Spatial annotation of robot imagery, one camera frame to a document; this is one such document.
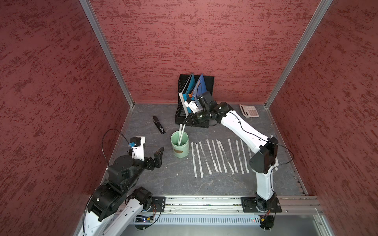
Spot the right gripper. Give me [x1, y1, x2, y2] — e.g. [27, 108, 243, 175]
[184, 107, 212, 125]

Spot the green cup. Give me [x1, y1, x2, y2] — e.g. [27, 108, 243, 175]
[170, 131, 190, 158]

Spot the sixteenth straw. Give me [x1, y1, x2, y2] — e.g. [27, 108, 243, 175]
[181, 124, 186, 143]

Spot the fifteenth straw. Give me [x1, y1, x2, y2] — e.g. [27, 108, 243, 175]
[191, 142, 198, 179]

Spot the fourteenth straw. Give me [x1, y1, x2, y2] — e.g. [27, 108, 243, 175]
[195, 143, 204, 179]

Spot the thirteenth straw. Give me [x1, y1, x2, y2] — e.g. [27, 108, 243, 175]
[199, 141, 213, 175]

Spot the twelfth straw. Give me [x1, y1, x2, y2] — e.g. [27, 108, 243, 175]
[274, 158, 279, 171]

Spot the seventeenth straw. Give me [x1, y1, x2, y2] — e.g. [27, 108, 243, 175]
[178, 124, 184, 146]

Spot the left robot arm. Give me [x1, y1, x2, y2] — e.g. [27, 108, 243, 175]
[78, 148, 165, 236]

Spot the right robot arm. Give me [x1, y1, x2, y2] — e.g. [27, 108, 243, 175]
[184, 91, 278, 212]

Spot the blue folder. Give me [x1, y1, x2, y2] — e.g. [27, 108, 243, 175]
[192, 74, 207, 98]

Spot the teal book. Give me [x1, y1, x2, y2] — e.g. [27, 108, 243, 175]
[181, 73, 195, 101]

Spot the black file organizer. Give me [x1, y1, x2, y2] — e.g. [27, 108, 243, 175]
[175, 74, 215, 128]

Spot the black stapler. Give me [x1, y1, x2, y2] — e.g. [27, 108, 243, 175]
[153, 116, 165, 134]

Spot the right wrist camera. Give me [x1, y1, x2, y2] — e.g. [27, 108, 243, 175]
[184, 97, 203, 114]

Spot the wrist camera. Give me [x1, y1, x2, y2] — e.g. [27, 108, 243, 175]
[130, 136, 145, 161]
[184, 97, 203, 114]

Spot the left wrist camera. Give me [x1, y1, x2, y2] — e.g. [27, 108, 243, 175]
[130, 136, 145, 161]

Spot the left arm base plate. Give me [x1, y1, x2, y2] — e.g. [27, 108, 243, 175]
[146, 196, 166, 213]

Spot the aluminium front rail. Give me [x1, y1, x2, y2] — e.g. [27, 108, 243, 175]
[84, 194, 324, 215]

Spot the right aluminium corner post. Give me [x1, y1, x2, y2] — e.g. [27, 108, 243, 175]
[265, 0, 333, 109]

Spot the aluminium corner post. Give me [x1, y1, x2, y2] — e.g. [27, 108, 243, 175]
[79, 0, 135, 108]
[265, 0, 333, 109]

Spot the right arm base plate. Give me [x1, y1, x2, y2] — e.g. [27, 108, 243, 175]
[241, 196, 282, 214]

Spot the left aluminium corner post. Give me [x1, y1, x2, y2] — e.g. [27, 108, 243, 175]
[79, 0, 135, 108]

